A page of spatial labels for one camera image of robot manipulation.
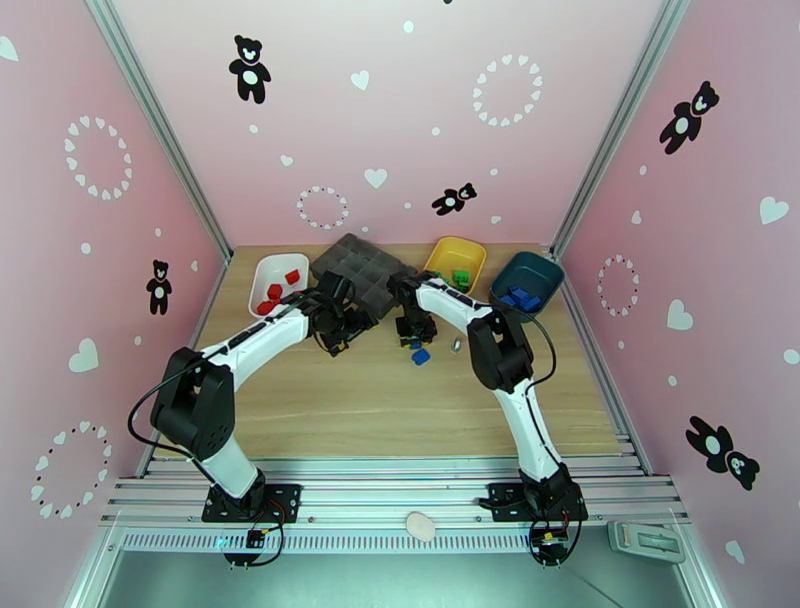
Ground grey compartment tray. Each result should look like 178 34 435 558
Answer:
310 232 419 320

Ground yellow plastic container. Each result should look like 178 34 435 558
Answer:
423 235 488 297

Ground white plastic container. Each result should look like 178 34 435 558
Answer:
248 251 311 319

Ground dark blue plastic container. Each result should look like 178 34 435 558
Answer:
488 251 567 323

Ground aluminium extrusion base rails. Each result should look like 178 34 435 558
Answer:
98 456 692 528

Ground beige oval pad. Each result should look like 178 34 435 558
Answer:
405 511 437 542

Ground perforated metal vent strip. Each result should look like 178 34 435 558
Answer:
118 528 613 555

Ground grey plastic clip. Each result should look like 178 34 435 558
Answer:
607 520 686 554

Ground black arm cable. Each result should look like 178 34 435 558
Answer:
126 373 183 453
523 312 558 392

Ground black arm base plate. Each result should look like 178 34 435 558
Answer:
487 482 589 523
201 482 303 524

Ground black power cable with connector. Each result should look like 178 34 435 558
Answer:
527 493 593 570
223 499 289 570

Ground aluminium frame post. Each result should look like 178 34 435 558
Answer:
84 0 234 264
548 0 692 259

